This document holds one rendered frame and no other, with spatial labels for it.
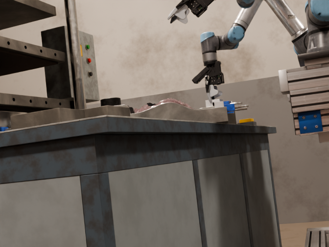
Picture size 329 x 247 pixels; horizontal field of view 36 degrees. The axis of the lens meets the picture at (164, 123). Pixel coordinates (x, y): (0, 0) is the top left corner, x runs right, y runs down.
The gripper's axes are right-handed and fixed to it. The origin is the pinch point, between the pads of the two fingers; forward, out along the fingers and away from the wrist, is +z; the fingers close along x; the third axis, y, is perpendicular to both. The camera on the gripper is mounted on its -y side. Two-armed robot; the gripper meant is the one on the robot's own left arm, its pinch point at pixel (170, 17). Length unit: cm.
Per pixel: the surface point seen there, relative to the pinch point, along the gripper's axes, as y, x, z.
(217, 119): 44.7, -13.9, 13.3
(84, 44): -44, 76, 43
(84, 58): -38, 75, 48
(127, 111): 25, -41, 33
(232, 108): 45.0, -7.3, 5.9
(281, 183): 108, 251, 15
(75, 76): -24, 44, 53
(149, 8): -96, 272, -3
